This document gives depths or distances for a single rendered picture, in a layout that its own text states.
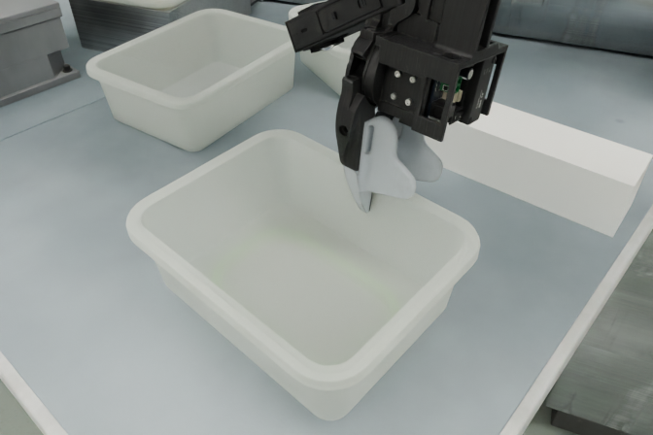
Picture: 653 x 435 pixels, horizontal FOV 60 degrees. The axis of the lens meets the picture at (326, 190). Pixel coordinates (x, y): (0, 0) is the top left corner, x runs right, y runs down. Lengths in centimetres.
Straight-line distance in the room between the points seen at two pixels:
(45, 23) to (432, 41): 56
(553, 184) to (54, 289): 46
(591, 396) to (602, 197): 68
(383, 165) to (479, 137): 19
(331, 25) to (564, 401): 95
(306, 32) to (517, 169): 26
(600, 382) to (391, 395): 77
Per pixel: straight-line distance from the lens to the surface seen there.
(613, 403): 121
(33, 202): 64
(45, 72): 84
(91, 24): 92
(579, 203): 58
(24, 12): 81
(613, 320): 104
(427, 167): 45
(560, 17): 93
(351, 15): 41
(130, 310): 49
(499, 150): 58
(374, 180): 43
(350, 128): 39
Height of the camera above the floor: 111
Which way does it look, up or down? 38 degrees down
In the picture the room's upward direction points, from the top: straight up
